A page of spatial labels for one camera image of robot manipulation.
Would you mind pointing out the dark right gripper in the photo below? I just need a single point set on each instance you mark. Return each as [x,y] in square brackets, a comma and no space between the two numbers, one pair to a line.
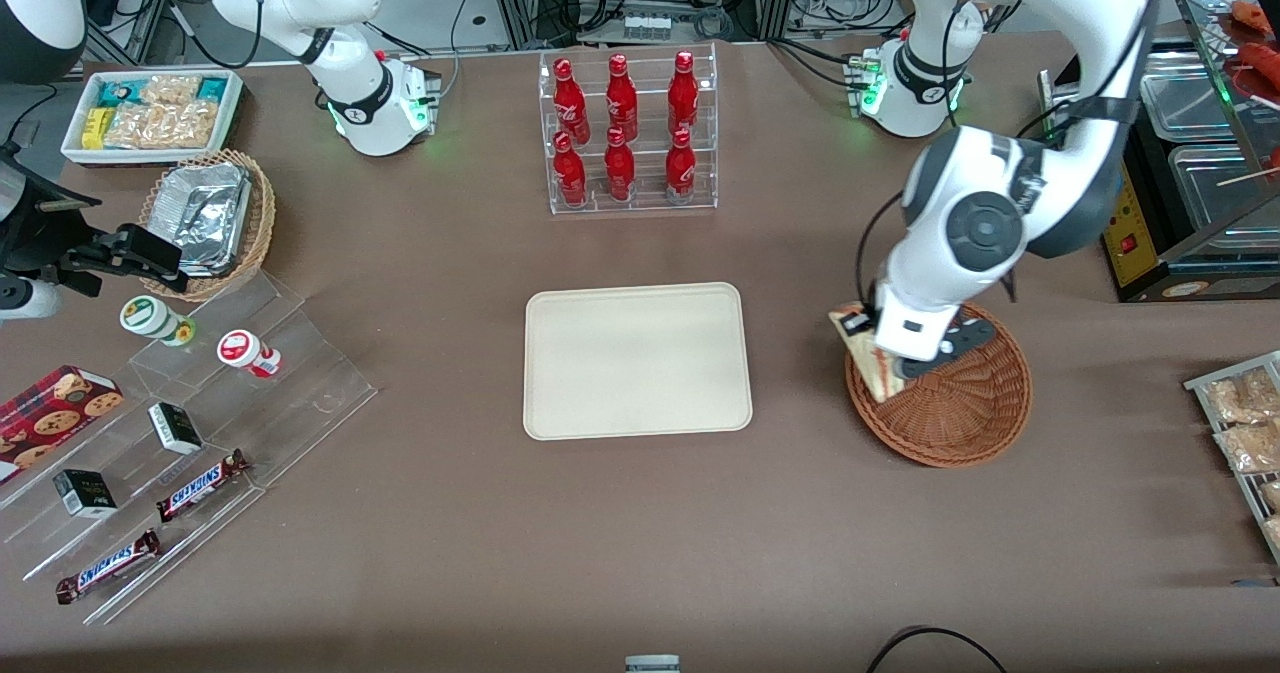
[32,238]

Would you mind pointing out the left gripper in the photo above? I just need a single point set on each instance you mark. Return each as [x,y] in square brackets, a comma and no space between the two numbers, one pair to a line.
[857,325]

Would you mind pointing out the triangular sandwich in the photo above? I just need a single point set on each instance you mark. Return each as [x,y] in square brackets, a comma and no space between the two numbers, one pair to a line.
[872,368]

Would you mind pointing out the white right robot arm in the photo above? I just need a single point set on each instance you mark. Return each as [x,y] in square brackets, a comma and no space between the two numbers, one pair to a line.
[360,93]

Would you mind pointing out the aluminium foil tray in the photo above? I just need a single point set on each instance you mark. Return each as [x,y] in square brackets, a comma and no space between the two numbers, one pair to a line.
[205,213]

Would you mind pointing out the round brown wicker basket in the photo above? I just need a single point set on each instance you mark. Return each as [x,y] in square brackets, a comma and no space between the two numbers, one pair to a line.
[960,418]

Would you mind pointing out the light tan wicker basket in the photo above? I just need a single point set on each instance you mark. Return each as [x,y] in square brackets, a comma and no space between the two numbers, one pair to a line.
[262,213]

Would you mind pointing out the beige plastic tray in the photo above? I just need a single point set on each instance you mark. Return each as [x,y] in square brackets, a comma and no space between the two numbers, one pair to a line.
[637,361]

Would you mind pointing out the green lid yogurt cup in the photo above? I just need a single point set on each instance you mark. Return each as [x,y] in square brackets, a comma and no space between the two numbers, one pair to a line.
[150,317]

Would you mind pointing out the white snack bin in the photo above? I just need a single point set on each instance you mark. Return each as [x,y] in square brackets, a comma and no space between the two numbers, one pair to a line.
[150,156]

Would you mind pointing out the yellow snack pack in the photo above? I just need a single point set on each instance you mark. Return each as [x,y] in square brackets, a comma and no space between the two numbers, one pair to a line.
[95,128]

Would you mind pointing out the large clear cracker bag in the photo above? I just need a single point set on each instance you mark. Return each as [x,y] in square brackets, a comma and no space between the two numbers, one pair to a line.
[165,126]

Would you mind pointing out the red lid yogurt cup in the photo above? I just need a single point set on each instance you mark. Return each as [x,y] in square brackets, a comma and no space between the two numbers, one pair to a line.
[242,350]

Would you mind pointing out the teal snack packet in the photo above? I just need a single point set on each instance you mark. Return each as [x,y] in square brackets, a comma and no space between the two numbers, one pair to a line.
[122,93]
[212,90]

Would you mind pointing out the red tartan cookie box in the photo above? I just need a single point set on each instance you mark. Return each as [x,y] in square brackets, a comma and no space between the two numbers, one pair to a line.
[50,418]

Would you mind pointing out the small clear cracker bag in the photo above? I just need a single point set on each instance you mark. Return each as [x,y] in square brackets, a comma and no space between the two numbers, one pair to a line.
[170,90]

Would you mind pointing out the small black box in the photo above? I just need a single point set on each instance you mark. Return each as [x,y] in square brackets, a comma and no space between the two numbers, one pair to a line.
[175,428]
[85,494]

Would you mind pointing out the clear acrylic stepped shelf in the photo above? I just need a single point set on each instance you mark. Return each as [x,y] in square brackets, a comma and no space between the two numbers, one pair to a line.
[300,393]

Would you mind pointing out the red cola bottle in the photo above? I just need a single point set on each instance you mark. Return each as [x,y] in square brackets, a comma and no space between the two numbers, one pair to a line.
[569,98]
[680,168]
[621,98]
[619,168]
[683,93]
[569,173]

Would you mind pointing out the snickers chocolate bar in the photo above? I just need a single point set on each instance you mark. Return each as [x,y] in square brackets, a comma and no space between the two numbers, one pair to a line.
[108,566]
[200,486]

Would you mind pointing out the clear acrylic bottle rack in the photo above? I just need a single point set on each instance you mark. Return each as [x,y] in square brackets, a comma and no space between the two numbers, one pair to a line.
[650,118]

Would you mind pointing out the white power strip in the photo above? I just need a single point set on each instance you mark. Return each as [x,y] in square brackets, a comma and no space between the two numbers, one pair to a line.
[647,27]

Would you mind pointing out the steel warmer pan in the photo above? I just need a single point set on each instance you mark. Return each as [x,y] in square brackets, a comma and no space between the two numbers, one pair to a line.
[1185,98]
[1220,193]

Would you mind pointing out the clear bag of pastries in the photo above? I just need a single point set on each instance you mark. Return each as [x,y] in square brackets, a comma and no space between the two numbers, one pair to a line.
[1272,495]
[1273,533]
[1240,398]
[1250,448]

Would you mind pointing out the small grey device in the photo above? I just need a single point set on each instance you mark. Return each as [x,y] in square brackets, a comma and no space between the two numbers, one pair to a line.
[652,665]

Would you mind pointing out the red sausage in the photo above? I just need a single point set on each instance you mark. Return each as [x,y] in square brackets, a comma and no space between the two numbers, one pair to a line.
[1252,13]
[1262,58]

